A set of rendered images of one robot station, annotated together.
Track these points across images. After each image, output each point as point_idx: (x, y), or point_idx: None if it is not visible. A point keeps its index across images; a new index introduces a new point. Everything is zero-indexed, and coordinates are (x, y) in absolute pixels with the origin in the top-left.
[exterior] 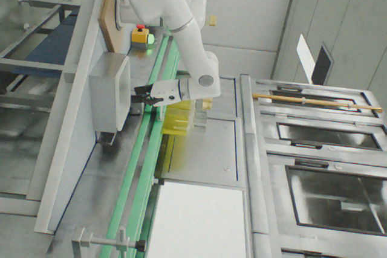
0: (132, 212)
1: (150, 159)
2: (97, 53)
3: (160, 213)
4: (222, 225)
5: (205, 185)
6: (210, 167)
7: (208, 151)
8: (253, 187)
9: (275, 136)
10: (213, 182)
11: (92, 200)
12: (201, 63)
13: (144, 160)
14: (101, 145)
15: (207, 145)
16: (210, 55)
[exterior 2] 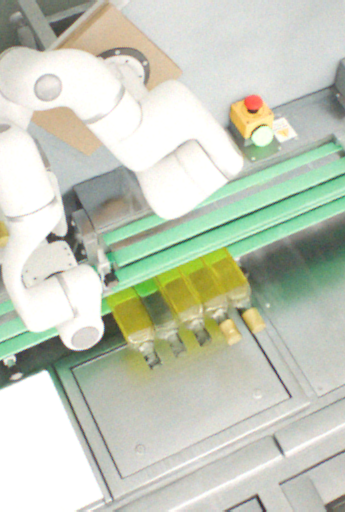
0: None
1: (2, 333)
2: None
3: None
4: (11, 501)
5: (76, 435)
6: (127, 422)
7: (164, 398)
8: (127, 511)
9: (327, 494)
10: (92, 444)
11: None
12: (8, 289)
13: None
14: None
15: (181, 388)
16: (75, 284)
